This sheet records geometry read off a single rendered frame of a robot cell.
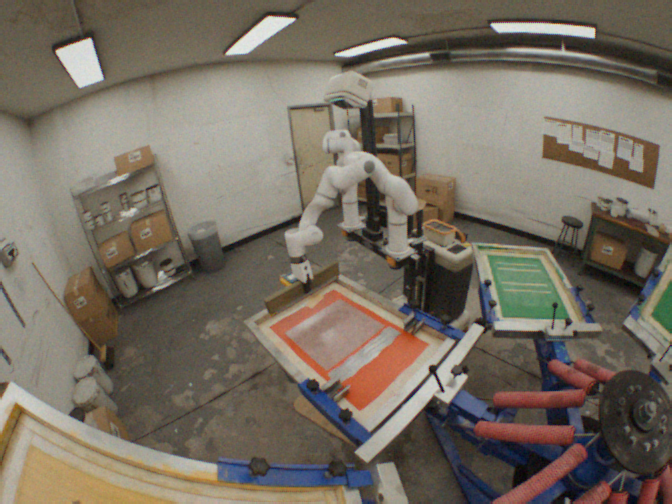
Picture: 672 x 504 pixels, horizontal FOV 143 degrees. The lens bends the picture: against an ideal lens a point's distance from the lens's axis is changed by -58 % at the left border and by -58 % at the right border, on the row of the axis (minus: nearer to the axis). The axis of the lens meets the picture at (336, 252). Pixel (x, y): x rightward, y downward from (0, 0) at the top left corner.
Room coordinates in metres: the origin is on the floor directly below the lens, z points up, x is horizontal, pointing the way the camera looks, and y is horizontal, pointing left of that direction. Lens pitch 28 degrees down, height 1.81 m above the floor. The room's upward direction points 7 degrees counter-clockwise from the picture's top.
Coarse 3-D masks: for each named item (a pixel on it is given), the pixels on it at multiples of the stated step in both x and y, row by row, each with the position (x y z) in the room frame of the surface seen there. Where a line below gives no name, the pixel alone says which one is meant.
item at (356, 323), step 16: (320, 304) 1.06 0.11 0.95; (336, 304) 1.04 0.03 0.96; (352, 304) 1.03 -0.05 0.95; (336, 320) 0.93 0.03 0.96; (352, 320) 0.91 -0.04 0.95; (368, 320) 0.90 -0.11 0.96; (384, 320) 0.89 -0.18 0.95; (352, 336) 0.81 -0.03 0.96; (368, 336) 0.80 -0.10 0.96; (400, 336) 0.77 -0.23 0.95; (384, 352) 0.70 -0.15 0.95; (400, 352) 0.69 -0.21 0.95; (416, 352) 0.67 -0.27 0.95; (400, 368) 0.61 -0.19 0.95
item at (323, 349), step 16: (288, 320) 0.96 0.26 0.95; (304, 320) 0.95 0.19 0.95; (320, 320) 0.94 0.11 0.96; (288, 336) 0.85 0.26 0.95; (304, 336) 0.84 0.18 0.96; (320, 336) 0.83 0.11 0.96; (336, 336) 0.82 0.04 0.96; (304, 352) 0.75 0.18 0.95; (320, 352) 0.74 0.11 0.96; (336, 352) 0.73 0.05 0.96; (352, 352) 0.72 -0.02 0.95; (320, 368) 0.66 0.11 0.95; (368, 368) 0.63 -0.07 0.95; (384, 368) 0.62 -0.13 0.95; (352, 384) 0.56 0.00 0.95; (368, 384) 0.56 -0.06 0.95; (384, 384) 0.54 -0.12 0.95; (352, 400) 0.49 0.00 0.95; (368, 400) 0.49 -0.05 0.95
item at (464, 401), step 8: (464, 392) 0.39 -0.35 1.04; (456, 400) 0.37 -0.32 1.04; (464, 400) 0.36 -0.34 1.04; (472, 400) 0.36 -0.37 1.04; (480, 400) 0.35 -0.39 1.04; (448, 408) 0.37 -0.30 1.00; (464, 408) 0.34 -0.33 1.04; (472, 408) 0.33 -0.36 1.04; (480, 408) 0.32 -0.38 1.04; (464, 416) 0.32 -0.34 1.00; (472, 416) 0.31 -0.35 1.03; (480, 416) 0.29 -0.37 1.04
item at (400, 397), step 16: (352, 288) 1.13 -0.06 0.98; (384, 304) 0.96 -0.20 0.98; (256, 320) 0.94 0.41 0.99; (416, 320) 0.82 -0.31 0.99; (256, 336) 0.83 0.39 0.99; (272, 352) 0.73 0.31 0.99; (448, 352) 0.63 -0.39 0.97; (288, 368) 0.64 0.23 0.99; (416, 384) 0.50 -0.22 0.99; (400, 400) 0.45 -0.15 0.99; (384, 416) 0.40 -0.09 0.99
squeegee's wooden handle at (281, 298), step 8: (328, 264) 1.12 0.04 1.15; (336, 264) 1.12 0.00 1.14; (320, 272) 1.06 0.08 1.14; (328, 272) 1.09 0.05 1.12; (336, 272) 1.12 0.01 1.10; (312, 280) 1.03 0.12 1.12; (320, 280) 1.06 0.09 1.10; (288, 288) 0.96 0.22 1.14; (296, 288) 0.97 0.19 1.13; (312, 288) 1.02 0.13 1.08; (272, 296) 0.91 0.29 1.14; (280, 296) 0.92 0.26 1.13; (288, 296) 0.94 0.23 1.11; (296, 296) 0.97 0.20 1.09; (272, 304) 0.89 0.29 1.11; (280, 304) 0.91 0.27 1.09; (272, 312) 0.89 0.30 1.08
